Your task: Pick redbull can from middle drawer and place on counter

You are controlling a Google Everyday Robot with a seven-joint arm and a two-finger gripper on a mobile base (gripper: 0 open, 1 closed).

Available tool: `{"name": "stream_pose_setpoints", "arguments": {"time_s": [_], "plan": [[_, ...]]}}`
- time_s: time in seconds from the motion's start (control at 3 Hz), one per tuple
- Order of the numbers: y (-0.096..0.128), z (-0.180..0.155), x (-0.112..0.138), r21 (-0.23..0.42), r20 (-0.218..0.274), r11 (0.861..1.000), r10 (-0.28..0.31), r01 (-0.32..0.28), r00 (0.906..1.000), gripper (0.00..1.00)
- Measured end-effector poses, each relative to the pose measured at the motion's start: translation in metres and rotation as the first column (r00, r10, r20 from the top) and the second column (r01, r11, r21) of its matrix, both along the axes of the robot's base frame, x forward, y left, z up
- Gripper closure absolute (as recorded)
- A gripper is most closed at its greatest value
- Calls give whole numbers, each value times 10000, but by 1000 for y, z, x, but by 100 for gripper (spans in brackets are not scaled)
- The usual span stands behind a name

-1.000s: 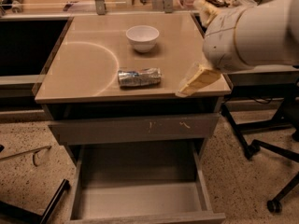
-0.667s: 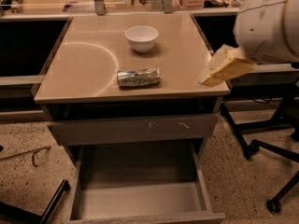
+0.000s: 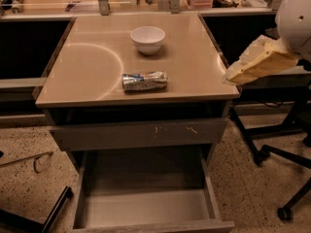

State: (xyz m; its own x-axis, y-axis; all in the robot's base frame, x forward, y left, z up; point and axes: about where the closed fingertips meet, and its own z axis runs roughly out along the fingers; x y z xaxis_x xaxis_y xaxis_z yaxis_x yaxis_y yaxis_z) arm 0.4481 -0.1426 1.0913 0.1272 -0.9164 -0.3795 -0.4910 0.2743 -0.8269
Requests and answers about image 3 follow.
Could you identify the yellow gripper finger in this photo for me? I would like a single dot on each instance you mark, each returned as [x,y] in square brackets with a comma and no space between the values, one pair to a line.
[258,46]
[267,63]

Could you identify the crushed redbull can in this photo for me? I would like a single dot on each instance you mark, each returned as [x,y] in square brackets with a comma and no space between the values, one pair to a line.
[144,81]

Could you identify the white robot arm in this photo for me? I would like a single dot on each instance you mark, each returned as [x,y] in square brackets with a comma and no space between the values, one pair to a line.
[293,26]

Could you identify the closed top drawer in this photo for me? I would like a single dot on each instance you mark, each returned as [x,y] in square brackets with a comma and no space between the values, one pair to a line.
[139,134]

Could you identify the grey drawer cabinet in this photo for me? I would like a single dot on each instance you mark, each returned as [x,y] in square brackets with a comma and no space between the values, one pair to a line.
[84,86]

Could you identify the open middle drawer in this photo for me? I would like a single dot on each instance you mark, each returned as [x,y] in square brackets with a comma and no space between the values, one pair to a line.
[149,190]

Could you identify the white ceramic bowl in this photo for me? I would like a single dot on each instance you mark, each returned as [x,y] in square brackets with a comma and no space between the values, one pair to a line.
[147,39]

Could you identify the thin metal rod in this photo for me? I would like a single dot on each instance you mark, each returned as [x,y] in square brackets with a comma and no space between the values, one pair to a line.
[35,158]

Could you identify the black metal leg left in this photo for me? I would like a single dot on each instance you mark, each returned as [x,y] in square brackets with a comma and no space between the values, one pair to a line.
[18,223]

